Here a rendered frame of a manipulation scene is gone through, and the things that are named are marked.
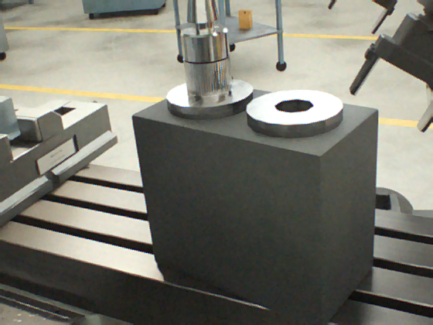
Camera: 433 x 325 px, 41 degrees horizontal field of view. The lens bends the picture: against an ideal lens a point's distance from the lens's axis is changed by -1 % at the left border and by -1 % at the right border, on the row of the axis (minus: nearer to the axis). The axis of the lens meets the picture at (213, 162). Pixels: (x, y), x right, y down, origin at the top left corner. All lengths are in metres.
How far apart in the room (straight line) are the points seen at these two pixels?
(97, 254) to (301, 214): 0.30
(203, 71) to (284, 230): 0.17
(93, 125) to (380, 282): 0.55
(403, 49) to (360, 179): 0.25
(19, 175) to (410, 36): 0.56
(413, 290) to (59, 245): 0.42
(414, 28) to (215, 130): 0.33
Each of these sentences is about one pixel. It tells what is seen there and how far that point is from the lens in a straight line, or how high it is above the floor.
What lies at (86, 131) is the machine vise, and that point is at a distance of 0.98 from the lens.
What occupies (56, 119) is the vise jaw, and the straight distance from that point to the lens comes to 0.92.
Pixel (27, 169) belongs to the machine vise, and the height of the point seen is 0.96.
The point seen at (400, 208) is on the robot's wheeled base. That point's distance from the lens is 1.39.
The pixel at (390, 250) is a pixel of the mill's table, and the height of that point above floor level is 0.92.
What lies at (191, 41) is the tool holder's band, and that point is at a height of 1.18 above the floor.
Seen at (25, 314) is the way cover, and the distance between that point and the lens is 0.78.
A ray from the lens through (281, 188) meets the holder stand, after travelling 0.52.
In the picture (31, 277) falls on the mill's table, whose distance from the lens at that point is 0.82.
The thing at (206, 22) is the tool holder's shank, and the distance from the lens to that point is 0.57.
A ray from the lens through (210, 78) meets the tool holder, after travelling 0.58.
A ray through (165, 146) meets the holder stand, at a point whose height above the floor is 1.08.
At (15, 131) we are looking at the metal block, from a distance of 0.91.
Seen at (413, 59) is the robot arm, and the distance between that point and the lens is 0.77.
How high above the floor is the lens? 1.31
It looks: 26 degrees down
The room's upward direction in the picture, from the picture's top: 6 degrees counter-clockwise
